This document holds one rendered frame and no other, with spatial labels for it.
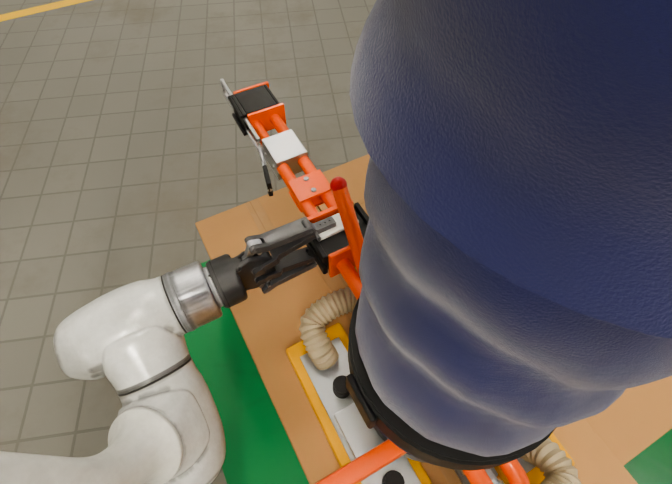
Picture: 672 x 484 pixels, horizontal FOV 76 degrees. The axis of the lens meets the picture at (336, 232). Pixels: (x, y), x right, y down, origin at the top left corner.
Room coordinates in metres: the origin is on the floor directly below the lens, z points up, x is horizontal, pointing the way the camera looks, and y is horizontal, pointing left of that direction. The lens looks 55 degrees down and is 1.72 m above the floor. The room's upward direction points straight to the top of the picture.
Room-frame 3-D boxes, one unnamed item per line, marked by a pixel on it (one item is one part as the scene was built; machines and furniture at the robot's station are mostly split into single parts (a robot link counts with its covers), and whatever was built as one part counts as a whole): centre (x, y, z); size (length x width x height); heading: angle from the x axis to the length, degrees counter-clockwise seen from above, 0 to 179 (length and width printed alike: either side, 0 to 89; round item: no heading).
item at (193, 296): (0.29, 0.20, 1.16); 0.09 x 0.06 x 0.09; 28
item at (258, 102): (0.70, 0.15, 1.16); 0.08 x 0.07 x 0.05; 28
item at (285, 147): (0.57, 0.09, 1.15); 0.07 x 0.07 x 0.04; 28
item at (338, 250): (0.38, -0.01, 1.16); 0.10 x 0.08 x 0.06; 118
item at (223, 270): (0.32, 0.14, 1.16); 0.09 x 0.07 x 0.08; 118
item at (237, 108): (0.62, 0.17, 1.16); 0.31 x 0.03 x 0.05; 28
